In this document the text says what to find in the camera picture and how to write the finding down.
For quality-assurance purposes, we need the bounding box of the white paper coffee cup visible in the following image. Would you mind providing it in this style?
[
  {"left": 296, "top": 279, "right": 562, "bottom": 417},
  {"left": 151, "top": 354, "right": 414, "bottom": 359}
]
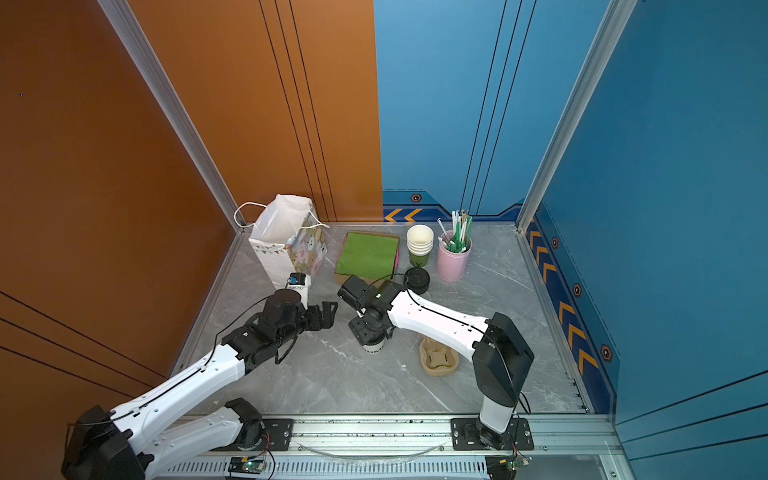
[{"left": 362, "top": 340, "right": 385, "bottom": 353}]

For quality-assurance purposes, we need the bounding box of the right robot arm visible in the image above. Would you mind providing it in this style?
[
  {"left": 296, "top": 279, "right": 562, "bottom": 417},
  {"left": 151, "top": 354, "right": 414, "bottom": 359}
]
[{"left": 338, "top": 276, "right": 535, "bottom": 450}]

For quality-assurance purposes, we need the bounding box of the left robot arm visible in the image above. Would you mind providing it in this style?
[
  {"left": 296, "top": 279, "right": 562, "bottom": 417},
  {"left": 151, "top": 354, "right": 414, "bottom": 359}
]
[{"left": 61, "top": 289, "right": 338, "bottom": 479}]

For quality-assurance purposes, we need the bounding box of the stack of black lids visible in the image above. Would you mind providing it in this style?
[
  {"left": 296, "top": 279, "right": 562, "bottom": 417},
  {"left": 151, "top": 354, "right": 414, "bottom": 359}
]
[{"left": 403, "top": 267, "right": 431, "bottom": 295}]

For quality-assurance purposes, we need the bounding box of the green paper napkin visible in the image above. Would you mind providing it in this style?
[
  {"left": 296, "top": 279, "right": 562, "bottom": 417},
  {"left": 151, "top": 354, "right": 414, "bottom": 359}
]
[{"left": 335, "top": 232, "right": 400, "bottom": 280}]

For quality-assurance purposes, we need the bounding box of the stack of pulp cup carriers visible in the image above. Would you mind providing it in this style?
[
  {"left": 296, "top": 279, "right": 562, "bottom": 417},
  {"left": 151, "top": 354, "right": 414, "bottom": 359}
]
[{"left": 419, "top": 337, "right": 460, "bottom": 377}]

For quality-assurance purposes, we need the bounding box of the cartoon animal paper gift bag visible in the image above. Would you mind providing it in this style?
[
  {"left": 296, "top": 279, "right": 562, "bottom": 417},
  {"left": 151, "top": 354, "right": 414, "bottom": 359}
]
[{"left": 233, "top": 194, "right": 328, "bottom": 289}]

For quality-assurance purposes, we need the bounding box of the pink straw holder cup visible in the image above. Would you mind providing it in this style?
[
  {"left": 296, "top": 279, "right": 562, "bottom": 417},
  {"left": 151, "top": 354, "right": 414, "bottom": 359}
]
[{"left": 437, "top": 230, "right": 472, "bottom": 282}]

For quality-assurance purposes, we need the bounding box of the stack of paper cups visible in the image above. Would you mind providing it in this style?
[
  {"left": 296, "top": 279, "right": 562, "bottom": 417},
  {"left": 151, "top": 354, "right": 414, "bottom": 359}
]
[{"left": 406, "top": 224, "right": 435, "bottom": 267}]

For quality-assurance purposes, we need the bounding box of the bundle of wrapped straws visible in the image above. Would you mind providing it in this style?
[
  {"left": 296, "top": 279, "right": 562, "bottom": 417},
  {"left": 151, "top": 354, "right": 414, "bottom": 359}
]
[{"left": 437, "top": 210, "right": 473, "bottom": 254}]

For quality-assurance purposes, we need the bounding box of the green circuit board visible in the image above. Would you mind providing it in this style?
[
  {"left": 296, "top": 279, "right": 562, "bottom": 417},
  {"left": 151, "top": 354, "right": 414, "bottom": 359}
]
[{"left": 226, "top": 456, "right": 269, "bottom": 479}]

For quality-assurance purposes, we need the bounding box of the small right circuit board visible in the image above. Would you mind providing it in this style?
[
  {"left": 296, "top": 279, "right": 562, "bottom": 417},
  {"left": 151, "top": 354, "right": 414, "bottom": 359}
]
[{"left": 485, "top": 456, "right": 530, "bottom": 480}]

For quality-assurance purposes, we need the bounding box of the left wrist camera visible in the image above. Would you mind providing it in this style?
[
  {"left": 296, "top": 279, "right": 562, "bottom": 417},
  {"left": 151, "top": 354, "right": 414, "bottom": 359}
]
[{"left": 285, "top": 272, "right": 311, "bottom": 308}]

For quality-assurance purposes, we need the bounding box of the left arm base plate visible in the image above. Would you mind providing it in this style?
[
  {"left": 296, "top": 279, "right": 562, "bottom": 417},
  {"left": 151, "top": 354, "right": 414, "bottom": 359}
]
[{"left": 235, "top": 418, "right": 294, "bottom": 452}]

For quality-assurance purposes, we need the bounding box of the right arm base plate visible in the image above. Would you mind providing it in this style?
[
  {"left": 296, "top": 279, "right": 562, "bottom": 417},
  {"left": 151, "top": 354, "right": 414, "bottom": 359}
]
[{"left": 450, "top": 417, "right": 535, "bottom": 452}]

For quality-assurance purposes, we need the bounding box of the aluminium front rail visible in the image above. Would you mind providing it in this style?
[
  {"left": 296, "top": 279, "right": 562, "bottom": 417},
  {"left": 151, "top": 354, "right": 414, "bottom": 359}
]
[{"left": 119, "top": 412, "right": 625, "bottom": 460}]

